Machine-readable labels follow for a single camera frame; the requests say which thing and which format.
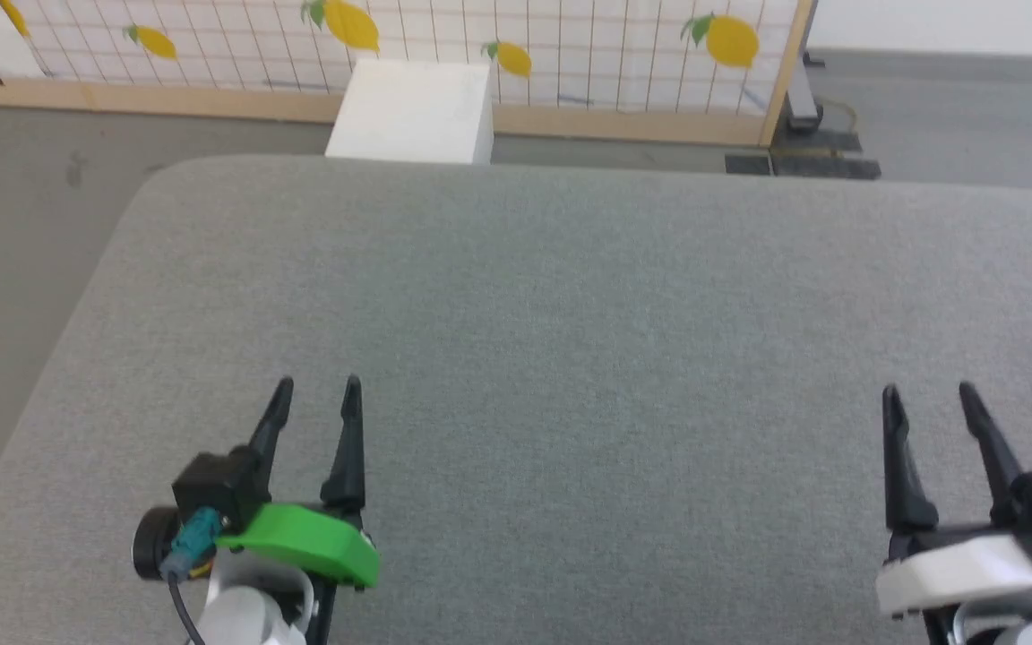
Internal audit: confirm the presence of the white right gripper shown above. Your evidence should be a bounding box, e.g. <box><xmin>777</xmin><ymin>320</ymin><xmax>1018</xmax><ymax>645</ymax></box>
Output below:
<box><xmin>875</xmin><ymin>382</ymin><xmax>1032</xmax><ymax>645</ymax></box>

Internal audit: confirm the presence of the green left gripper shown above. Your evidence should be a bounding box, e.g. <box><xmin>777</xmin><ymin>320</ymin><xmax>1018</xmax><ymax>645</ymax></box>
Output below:
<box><xmin>214</xmin><ymin>374</ymin><xmax>382</xmax><ymax>645</ymax></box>

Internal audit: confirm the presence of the white rectangular block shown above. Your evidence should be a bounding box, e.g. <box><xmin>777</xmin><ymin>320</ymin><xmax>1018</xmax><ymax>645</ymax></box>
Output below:
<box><xmin>324</xmin><ymin>57</ymin><xmax>495</xmax><ymax>167</ymax></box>

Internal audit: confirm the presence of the black left camera cable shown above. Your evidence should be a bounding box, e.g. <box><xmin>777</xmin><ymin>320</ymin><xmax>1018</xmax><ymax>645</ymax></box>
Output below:
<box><xmin>165</xmin><ymin>554</ymin><xmax>210</xmax><ymax>645</ymax></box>

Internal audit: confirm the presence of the lemon print partition wooden frame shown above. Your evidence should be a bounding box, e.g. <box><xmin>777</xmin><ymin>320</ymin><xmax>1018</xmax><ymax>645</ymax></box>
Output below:
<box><xmin>0</xmin><ymin>0</ymin><xmax>817</xmax><ymax>149</ymax></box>

